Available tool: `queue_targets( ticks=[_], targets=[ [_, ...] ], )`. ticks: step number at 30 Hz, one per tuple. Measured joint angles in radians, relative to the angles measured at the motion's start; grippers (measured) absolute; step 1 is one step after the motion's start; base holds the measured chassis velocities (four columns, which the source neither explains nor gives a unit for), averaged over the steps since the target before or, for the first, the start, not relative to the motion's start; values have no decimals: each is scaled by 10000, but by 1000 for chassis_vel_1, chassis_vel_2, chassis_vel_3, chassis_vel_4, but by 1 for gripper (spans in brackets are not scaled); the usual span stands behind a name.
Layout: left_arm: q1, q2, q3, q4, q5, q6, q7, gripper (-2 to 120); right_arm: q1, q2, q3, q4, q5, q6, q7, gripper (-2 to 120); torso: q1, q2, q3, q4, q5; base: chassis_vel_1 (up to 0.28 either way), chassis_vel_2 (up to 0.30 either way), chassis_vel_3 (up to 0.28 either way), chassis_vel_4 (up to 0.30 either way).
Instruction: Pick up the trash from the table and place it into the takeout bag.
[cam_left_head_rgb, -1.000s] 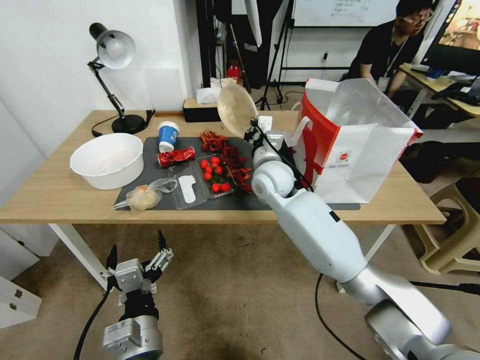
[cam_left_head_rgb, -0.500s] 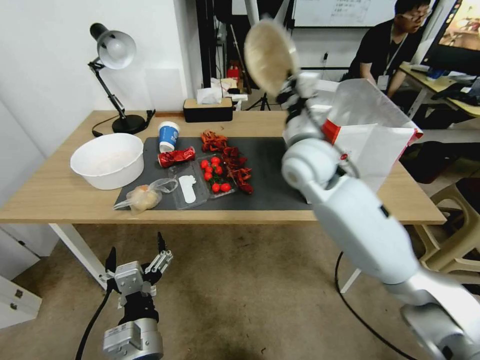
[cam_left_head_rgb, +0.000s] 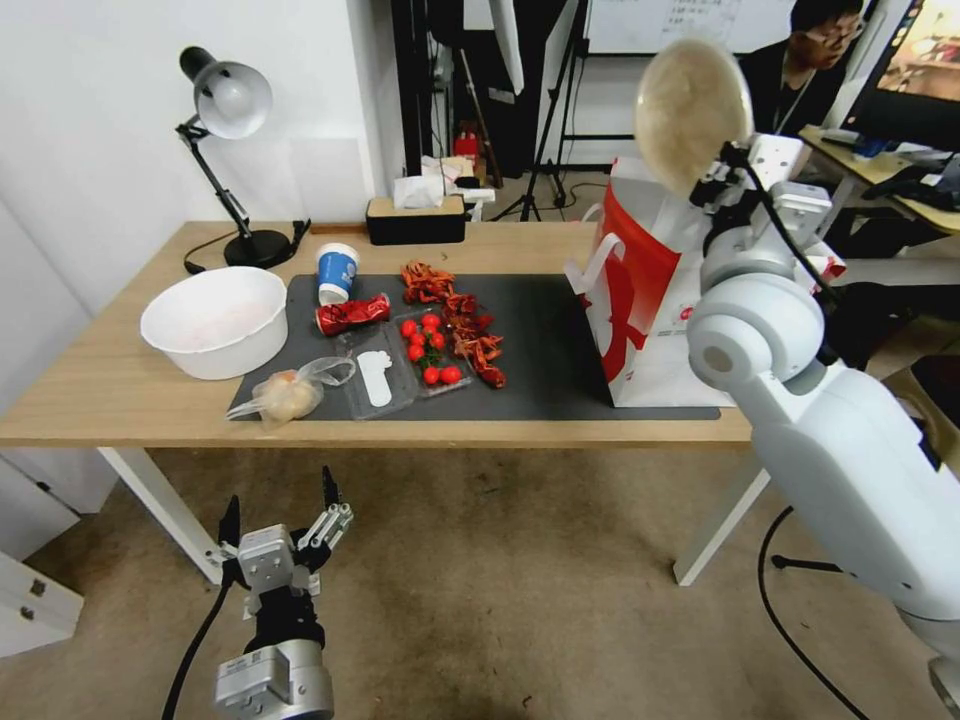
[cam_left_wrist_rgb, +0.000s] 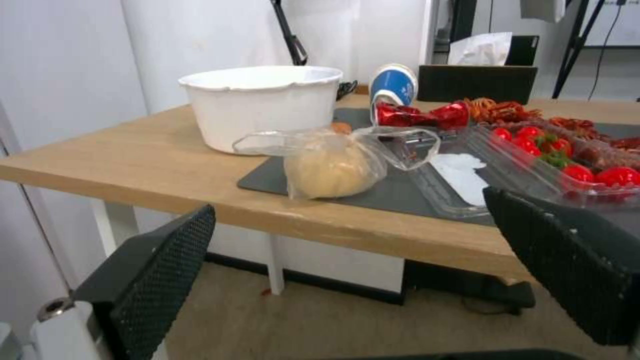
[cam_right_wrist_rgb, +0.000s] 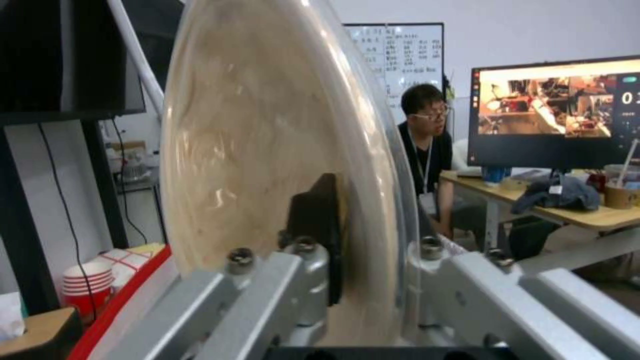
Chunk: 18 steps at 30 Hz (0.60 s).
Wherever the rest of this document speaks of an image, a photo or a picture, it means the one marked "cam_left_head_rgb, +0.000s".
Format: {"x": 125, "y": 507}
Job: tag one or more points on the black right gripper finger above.
{"x": 705, "y": 193}
{"x": 735, "y": 157}

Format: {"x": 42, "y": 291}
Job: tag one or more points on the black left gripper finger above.
{"x": 331, "y": 517}
{"x": 231, "y": 521}

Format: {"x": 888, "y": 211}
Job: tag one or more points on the translucent round takeout lid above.
{"x": 690, "y": 105}

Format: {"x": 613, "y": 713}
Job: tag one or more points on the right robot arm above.
{"x": 825, "y": 420}

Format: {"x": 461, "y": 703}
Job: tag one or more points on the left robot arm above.
{"x": 285, "y": 682}

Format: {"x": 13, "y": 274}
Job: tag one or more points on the red and white delivery bag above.
{"x": 637, "y": 300}

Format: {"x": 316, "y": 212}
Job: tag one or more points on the clear plastic bag with food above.
{"x": 285, "y": 397}

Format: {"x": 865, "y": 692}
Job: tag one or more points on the black bag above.
{"x": 911, "y": 181}

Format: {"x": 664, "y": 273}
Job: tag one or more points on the white round takeout bowl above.
{"x": 217, "y": 322}

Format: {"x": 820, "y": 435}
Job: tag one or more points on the small red box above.
{"x": 466, "y": 144}

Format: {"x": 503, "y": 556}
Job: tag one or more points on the black tissue box wooden lid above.
{"x": 416, "y": 223}

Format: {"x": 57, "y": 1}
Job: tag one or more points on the person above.
{"x": 795, "y": 90}

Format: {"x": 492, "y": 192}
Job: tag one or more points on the clear plastic clamshell container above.
{"x": 401, "y": 390}

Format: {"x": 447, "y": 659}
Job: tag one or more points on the whiteboard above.
{"x": 675, "y": 22}

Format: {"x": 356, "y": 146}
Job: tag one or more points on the wooden office desk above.
{"x": 885, "y": 176}

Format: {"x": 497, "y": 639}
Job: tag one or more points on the wooden table white legs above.
{"x": 112, "y": 405}

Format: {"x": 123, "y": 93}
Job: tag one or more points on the black tripod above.
{"x": 551, "y": 112}

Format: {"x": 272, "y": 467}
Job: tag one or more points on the computer monitor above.
{"x": 915, "y": 67}

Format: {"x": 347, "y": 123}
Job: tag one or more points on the crushed red drink can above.
{"x": 352, "y": 313}

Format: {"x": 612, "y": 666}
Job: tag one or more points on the red crayfish shell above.
{"x": 491, "y": 375}
{"x": 480, "y": 347}
{"x": 427, "y": 281}
{"x": 463, "y": 309}

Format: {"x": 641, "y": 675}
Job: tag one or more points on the white drawer cabinet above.
{"x": 30, "y": 600}

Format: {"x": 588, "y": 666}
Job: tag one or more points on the dark grey table mat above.
{"x": 532, "y": 337}

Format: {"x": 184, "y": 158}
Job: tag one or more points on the blue and white paper cup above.
{"x": 337, "y": 274}

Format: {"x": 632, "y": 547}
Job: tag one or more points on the white tissue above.
{"x": 420, "y": 189}

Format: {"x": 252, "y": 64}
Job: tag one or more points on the black desk lamp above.
{"x": 232, "y": 97}

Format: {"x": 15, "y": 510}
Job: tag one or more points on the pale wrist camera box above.
{"x": 264, "y": 559}
{"x": 781, "y": 159}

